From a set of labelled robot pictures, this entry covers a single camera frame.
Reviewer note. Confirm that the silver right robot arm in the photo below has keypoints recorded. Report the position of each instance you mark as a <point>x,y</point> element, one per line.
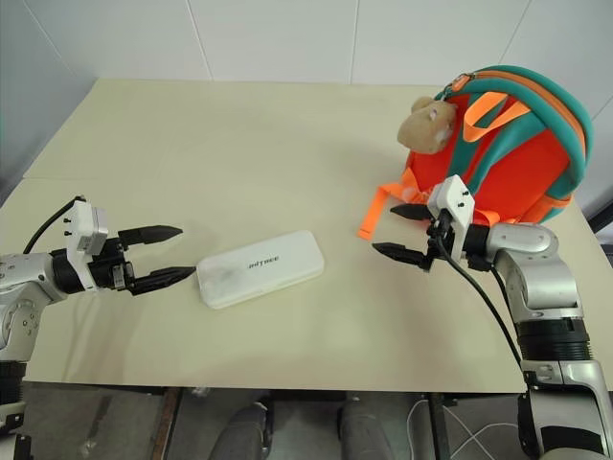
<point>541,282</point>

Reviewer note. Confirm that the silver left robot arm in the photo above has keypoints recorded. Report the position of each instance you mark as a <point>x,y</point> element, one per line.
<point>29,273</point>

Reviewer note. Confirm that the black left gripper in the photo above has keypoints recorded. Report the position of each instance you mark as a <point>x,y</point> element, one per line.
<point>107,268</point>

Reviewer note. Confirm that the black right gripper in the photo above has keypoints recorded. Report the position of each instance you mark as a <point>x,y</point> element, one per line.
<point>433,237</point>

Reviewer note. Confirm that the black metal table leg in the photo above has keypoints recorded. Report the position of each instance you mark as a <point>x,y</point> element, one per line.
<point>437,426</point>

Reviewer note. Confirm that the dark rounded shape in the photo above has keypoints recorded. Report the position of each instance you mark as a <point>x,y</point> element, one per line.
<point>246,431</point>
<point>371,431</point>

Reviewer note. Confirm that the orange and teal backpack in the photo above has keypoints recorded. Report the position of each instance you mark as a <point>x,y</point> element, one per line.
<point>503,158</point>

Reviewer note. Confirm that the beige plush toy charm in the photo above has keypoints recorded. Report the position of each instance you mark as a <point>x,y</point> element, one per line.
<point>421,129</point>

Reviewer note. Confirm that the white pencil case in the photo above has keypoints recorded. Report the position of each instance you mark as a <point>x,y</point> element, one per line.
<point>258,273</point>

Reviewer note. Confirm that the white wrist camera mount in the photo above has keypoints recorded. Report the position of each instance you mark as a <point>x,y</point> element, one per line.
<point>80,225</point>
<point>454,196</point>

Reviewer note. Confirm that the rusty metal frame bar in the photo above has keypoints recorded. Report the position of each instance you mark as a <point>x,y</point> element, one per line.
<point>167,421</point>

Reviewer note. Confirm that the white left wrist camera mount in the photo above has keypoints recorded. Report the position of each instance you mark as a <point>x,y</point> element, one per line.
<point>80,225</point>

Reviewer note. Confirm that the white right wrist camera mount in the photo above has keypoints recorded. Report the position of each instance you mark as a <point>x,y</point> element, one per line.
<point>454,196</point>

